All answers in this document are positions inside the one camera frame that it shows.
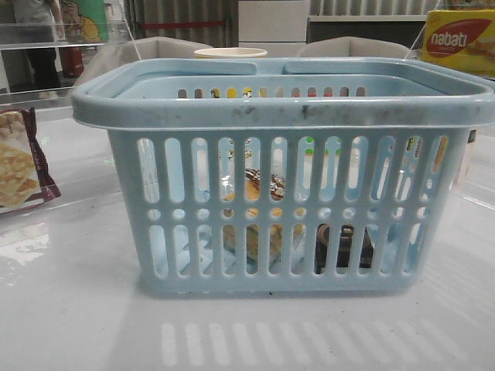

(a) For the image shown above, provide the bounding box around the packaged bread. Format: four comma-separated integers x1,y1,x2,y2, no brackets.
223,168,306,264

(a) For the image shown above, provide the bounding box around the dark tissue pack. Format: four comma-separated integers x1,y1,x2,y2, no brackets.
314,223,374,274

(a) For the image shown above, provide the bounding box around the light blue plastic basket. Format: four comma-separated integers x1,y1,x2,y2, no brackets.
72,57,494,293

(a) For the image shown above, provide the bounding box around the white cabinet in background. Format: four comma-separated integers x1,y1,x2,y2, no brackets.
237,1,310,43

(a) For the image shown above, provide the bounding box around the red fire extinguisher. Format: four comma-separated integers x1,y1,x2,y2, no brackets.
59,46,84,78

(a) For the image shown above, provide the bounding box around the green cartoon snack bag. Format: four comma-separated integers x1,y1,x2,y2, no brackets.
60,0,108,43

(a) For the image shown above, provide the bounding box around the maroon cracker package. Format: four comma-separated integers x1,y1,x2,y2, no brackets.
1,107,61,214

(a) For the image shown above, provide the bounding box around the clear acrylic left shelf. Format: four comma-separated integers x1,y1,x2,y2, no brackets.
1,20,141,214

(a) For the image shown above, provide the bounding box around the clear acrylic shelf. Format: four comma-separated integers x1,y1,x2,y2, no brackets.
1,20,141,214
401,0,495,209

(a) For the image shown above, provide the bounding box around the person standing in background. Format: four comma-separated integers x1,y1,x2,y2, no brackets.
10,0,64,90

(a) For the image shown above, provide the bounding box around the yellow nabati wafer box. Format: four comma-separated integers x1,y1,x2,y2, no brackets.
420,9,494,77

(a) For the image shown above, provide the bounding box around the clear acrylic right shelf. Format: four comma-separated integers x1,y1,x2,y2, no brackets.
401,0,495,209

